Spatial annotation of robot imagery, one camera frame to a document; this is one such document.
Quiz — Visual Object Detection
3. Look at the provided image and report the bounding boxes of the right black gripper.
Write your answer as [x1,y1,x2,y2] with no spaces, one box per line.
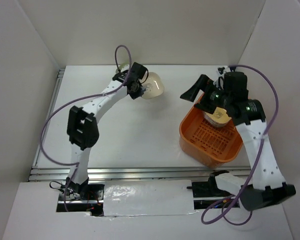
[179,73,231,114]

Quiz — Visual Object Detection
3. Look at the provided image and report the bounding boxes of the cream plate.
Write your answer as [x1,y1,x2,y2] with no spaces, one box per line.
[141,72,165,100]

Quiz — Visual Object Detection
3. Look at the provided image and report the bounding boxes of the yellow square plate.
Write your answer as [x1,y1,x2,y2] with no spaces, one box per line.
[203,107,231,128]

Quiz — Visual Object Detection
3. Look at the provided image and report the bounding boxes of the orange plastic bin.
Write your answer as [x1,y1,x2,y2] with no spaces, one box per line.
[179,106,243,169]

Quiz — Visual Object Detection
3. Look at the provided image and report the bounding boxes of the green plate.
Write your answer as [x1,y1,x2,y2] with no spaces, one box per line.
[118,62,130,72]

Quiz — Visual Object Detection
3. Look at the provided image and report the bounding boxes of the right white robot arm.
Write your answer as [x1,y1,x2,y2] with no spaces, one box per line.
[180,71,296,212]

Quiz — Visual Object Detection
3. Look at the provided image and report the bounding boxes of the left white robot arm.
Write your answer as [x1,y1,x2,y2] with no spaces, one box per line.
[66,62,149,200]

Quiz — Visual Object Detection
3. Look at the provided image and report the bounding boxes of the white foil cover panel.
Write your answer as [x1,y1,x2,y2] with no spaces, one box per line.
[103,180,195,217]

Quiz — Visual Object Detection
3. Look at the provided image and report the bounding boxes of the aluminium frame rail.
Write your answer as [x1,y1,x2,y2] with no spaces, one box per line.
[27,67,251,182]

